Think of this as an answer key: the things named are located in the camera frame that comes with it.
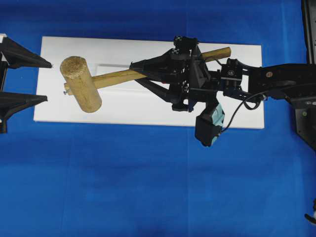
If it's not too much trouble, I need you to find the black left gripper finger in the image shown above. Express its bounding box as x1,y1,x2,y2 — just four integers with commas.
0,92,47,133
0,36,52,69

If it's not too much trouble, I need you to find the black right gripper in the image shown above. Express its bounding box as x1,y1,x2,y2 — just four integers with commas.
129,36,243,112

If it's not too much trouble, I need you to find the wooden mallet hammer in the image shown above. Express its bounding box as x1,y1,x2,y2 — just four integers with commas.
59,46,232,114

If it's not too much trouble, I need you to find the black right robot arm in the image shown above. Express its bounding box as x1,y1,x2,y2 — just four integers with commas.
130,36,316,112

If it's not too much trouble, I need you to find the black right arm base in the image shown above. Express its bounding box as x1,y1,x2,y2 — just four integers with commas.
292,96,316,151

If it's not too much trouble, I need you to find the white rectangular board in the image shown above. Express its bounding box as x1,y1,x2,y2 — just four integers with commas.
33,36,265,130

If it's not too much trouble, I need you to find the blue table cloth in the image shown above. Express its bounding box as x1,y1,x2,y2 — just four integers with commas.
0,0,316,237

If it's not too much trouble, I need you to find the black clamp at edge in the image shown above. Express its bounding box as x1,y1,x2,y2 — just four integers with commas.
304,199,316,225

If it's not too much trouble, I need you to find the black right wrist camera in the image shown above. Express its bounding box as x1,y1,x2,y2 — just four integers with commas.
195,102,225,147

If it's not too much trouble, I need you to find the black frame rail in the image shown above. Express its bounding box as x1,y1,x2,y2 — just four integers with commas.
301,0,316,64

